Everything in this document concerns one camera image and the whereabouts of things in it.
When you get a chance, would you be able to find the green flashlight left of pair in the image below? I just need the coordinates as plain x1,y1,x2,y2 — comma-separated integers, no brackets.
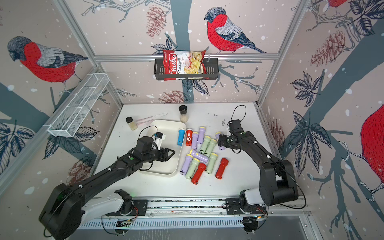
199,136,211,154

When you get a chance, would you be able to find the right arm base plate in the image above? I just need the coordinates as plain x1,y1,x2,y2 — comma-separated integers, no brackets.
222,197,267,215

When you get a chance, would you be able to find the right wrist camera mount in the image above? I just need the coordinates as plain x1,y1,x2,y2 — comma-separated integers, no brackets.
228,120,244,135

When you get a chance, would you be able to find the green flashlight right of pair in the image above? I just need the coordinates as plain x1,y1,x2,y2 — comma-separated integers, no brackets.
205,139,217,157

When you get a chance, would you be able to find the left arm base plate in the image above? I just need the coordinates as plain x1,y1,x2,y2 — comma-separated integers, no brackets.
106,200,148,217

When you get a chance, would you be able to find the black wall basket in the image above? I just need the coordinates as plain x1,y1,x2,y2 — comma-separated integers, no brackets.
154,58,219,81

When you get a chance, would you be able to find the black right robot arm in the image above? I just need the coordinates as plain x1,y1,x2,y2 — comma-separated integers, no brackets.
218,132,299,206

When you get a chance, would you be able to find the green flashlight of pair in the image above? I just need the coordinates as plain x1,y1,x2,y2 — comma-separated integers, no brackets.
199,136,211,154
205,139,217,157

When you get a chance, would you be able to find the purple flashlight beside red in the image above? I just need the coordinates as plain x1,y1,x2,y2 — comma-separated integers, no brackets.
191,132,199,150

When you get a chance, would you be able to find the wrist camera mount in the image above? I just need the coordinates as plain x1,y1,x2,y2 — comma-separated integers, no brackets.
154,132,166,150
228,120,244,135

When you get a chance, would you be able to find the purple flashlight lying across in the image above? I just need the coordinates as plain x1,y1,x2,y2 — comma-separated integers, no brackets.
190,149,209,164

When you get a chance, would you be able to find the blue flashlight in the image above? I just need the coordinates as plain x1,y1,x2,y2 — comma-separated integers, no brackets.
177,128,186,146

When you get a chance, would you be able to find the white wire mesh shelf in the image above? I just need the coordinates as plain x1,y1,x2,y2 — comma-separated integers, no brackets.
48,73,110,137

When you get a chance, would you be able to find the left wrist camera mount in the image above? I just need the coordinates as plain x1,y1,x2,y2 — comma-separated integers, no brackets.
154,132,166,150

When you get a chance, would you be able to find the green flashlight lower left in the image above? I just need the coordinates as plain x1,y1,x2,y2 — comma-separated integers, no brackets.
186,158,200,180

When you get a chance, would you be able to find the red cassava chips bag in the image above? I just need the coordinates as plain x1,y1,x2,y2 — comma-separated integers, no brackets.
163,50,207,75

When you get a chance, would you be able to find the green flashlight lower right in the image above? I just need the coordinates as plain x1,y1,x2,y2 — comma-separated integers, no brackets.
206,153,218,174

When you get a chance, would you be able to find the small black cap jar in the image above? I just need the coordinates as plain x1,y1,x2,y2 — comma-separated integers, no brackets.
126,117,138,131

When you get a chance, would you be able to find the tall purple flashlight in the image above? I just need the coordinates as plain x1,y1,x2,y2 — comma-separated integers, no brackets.
197,127,206,145

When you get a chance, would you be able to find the white rectangular storage tray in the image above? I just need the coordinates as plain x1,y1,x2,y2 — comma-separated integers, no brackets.
140,119,187,177

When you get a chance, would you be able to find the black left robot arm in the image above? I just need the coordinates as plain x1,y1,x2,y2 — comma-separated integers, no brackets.
39,136,176,240

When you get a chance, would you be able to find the red flashlight with white logo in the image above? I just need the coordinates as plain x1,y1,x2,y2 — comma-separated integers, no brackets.
186,129,193,146

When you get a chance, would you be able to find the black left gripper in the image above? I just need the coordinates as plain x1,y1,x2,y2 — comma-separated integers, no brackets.
142,146,177,164

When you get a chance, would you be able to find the black cap spice grinder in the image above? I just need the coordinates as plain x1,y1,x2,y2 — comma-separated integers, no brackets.
179,105,189,123

